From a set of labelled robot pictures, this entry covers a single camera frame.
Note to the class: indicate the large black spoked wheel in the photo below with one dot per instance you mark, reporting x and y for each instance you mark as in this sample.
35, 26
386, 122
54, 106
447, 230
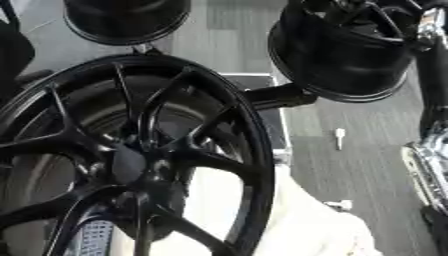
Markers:
70, 133

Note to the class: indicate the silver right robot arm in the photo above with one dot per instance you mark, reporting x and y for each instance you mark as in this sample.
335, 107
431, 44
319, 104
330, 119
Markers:
430, 166

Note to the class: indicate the black spoked wheel rim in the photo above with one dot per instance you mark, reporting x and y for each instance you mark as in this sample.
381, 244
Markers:
341, 63

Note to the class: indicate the black cylindrical bar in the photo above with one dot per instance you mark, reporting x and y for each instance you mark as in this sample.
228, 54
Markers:
280, 96

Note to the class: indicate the white pin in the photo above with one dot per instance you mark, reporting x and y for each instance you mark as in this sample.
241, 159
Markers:
340, 135
342, 204

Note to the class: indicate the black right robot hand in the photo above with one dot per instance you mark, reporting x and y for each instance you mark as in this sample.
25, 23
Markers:
434, 83

